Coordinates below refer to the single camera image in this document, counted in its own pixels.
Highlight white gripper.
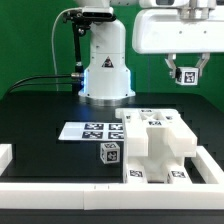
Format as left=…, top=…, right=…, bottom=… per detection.
left=132, top=0, right=224, bottom=78

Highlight white marker cube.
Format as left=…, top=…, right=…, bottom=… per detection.
left=175, top=67, right=198, bottom=86
left=100, top=142, right=120, bottom=164

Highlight white chair seat part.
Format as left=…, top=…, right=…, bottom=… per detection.
left=123, top=120, right=187, bottom=184

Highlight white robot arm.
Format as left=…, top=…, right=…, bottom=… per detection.
left=74, top=0, right=224, bottom=104

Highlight white marker cube front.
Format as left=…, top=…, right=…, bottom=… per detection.
left=100, top=142, right=120, bottom=164

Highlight white paper marker sheet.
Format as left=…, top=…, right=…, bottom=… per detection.
left=59, top=122, right=124, bottom=141

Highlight white left fence bar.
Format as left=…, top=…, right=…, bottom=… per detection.
left=0, top=144, right=13, bottom=176

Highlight white front fence bar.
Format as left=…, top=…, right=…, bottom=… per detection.
left=0, top=183, right=224, bottom=210

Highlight black camera on stand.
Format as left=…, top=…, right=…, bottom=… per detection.
left=63, top=7, right=116, bottom=78

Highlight white camera cable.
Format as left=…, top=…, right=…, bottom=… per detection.
left=50, top=8, right=74, bottom=92

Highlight black cables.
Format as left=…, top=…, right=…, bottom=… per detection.
left=7, top=73, right=84, bottom=94

